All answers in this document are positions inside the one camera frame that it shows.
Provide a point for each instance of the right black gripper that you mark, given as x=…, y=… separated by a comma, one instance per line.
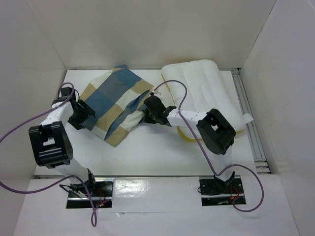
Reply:
x=151, y=113

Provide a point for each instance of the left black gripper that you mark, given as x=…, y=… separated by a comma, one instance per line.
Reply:
x=87, y=111

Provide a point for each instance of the blue beige checked pillowcase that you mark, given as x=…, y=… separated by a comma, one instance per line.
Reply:
x=117, y=98

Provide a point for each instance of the white pillow yellow edge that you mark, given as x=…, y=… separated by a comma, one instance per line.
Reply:
x=208, y=88

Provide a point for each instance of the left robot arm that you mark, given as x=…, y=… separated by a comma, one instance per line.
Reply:
x=51, y=145

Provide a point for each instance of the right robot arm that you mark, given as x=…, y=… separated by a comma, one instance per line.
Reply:
x=215, y=131

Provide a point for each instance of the aluminium rail front edge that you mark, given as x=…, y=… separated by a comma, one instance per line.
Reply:
x=113, y=176

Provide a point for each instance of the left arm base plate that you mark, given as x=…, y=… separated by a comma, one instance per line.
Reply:
x=101, y=195

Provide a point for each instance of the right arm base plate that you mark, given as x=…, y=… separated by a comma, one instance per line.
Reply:
x=211, y=195

